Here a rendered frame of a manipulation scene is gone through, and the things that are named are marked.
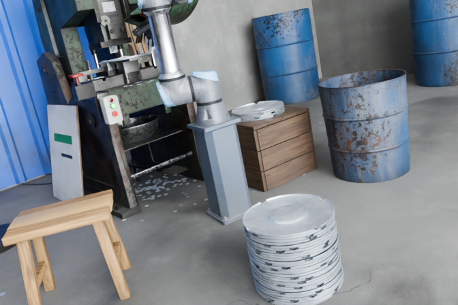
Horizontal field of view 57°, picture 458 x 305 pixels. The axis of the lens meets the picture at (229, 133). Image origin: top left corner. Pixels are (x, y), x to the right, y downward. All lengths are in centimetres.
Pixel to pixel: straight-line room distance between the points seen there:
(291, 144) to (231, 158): 48
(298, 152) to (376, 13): 306
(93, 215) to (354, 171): 125
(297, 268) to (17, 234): 89
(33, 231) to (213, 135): 79
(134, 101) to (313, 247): 137
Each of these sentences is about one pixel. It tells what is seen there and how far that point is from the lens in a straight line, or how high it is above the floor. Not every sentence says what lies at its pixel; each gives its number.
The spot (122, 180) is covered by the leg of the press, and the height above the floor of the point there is 19.
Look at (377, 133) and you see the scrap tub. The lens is 208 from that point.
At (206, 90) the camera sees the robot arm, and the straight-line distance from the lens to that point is 183.
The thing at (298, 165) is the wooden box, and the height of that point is 7.
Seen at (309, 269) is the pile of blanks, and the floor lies 12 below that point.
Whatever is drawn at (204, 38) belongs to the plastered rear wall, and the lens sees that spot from 435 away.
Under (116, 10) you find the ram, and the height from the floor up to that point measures 104.
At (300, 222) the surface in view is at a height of 24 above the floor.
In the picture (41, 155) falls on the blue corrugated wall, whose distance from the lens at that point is 357.
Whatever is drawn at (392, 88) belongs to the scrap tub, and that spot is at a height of 44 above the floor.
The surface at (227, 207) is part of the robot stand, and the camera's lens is 193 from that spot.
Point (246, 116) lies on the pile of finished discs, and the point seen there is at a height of 37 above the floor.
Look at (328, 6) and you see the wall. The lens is 545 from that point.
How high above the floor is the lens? 84
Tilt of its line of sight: 14 degrees down
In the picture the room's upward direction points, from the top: 11 degrees counter-clockwise
